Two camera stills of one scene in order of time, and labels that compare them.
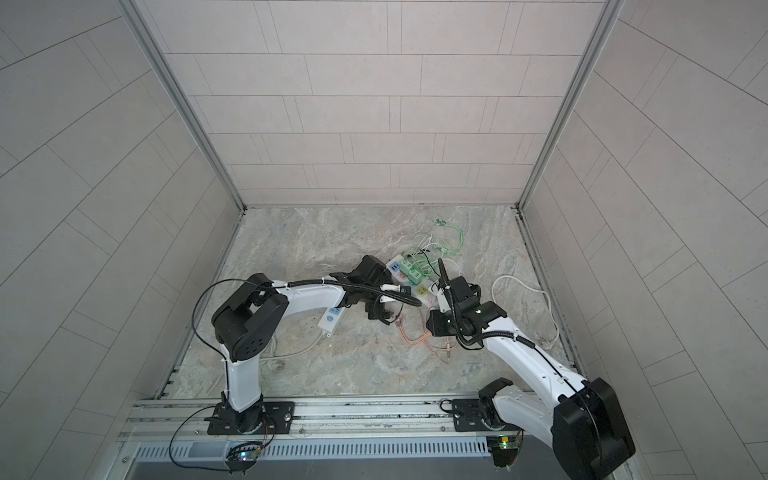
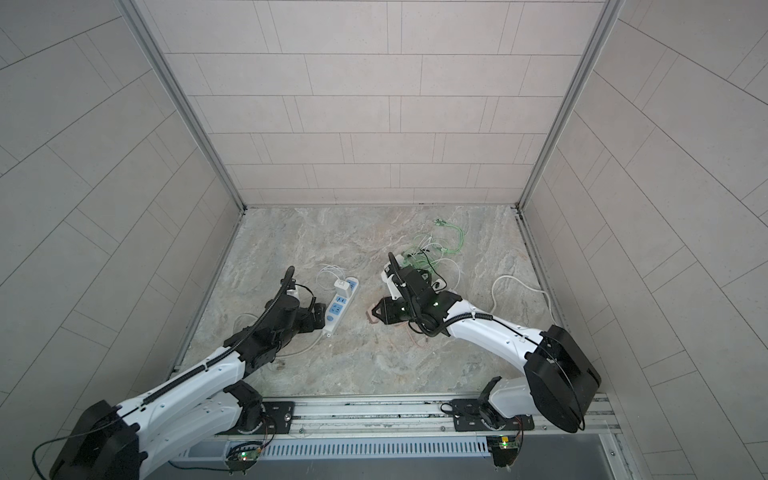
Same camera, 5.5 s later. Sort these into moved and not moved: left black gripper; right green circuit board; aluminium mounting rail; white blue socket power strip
Moved: left black gripper
Not moved: aluminium mounting rail; right green circuit board; white blue socket power strip
